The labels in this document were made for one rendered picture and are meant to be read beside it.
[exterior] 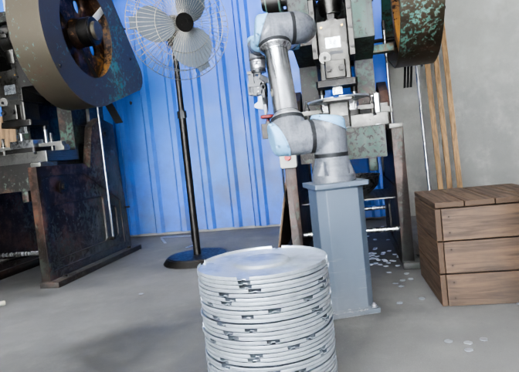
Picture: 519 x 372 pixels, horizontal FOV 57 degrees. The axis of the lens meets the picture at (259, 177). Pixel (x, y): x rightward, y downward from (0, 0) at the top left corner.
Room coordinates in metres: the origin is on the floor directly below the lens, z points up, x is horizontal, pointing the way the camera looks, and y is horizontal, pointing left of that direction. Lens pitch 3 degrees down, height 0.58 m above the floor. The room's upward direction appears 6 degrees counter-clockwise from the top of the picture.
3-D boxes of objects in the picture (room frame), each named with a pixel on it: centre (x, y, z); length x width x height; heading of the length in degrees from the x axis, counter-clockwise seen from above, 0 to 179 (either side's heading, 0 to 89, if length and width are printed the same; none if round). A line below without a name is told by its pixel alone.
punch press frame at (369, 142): (2.58, -0.46, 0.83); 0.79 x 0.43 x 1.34; 169
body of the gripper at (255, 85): (2.27, -0.04, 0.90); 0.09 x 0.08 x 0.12; 79
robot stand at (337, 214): (1.67, -0.26, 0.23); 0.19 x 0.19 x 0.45; 8
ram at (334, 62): (2.39, -0.43, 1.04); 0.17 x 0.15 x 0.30; 169
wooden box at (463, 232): (1.75, -0.78, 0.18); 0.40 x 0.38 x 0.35; 171
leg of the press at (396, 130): (2.52, -0.72, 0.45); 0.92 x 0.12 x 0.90; 169
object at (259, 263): (1.07, 0.01, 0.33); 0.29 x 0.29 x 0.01
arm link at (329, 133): (1.67, -0.25, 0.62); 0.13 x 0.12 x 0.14; 97
